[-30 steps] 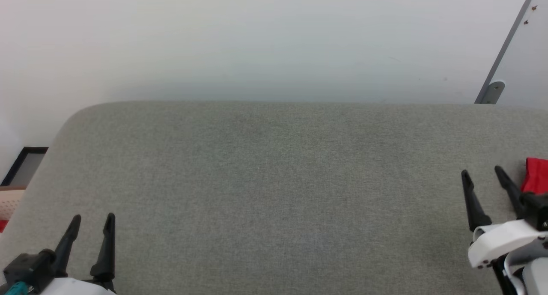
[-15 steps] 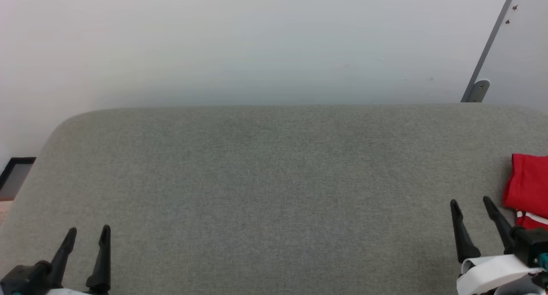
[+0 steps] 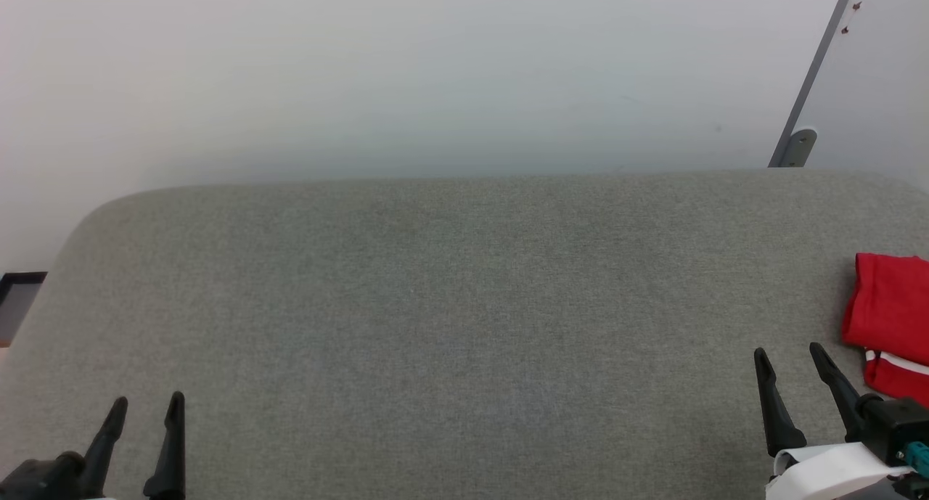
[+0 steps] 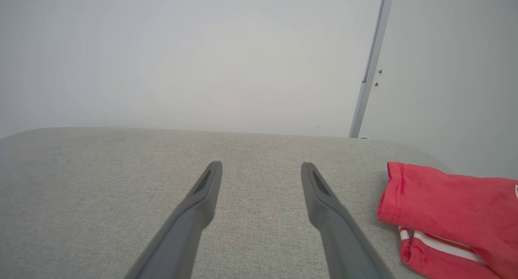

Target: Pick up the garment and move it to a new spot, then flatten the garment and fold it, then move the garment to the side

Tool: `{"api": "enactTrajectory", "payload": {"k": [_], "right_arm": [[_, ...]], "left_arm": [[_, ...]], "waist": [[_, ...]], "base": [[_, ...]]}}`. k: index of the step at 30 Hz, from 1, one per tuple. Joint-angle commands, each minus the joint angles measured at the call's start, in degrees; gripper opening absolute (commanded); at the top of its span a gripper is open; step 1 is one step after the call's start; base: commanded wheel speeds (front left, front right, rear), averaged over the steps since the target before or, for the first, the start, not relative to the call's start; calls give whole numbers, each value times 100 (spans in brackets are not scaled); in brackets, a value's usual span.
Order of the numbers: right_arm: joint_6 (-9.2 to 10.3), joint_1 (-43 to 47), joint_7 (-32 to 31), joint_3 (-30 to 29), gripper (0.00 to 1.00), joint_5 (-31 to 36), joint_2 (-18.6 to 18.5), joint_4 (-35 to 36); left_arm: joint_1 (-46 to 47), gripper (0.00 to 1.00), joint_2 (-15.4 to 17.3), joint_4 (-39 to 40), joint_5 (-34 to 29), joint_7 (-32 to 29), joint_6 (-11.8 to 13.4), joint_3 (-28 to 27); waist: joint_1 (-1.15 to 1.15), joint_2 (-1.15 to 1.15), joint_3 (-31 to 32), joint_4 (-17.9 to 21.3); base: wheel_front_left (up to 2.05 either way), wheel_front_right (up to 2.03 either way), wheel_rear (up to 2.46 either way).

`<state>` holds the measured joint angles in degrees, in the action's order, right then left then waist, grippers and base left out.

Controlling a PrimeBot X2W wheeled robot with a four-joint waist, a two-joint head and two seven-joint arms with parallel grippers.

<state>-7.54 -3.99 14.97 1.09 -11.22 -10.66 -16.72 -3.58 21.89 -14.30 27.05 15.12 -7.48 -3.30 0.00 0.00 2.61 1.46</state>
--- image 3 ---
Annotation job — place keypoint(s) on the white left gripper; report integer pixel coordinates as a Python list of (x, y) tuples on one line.
[(43, 480)]

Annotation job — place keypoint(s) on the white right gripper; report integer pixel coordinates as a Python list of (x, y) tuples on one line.
[(827, 474)]

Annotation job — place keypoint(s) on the red and white garment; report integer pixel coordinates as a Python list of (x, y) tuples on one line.
[(889, 311)]

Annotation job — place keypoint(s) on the dark framed panel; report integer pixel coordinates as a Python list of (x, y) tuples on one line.
[(18, 304)]

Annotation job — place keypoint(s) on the grey fabric sofa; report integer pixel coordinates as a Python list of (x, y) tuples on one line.
[(464, 326)]

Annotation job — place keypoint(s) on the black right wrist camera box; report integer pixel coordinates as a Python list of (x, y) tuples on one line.
[(896, 424)]

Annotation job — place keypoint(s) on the teal right camera connector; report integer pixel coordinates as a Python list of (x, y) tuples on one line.
[(918, 460)]

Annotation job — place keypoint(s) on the grey metal wall post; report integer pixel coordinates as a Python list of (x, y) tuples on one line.
[(802, 101)]

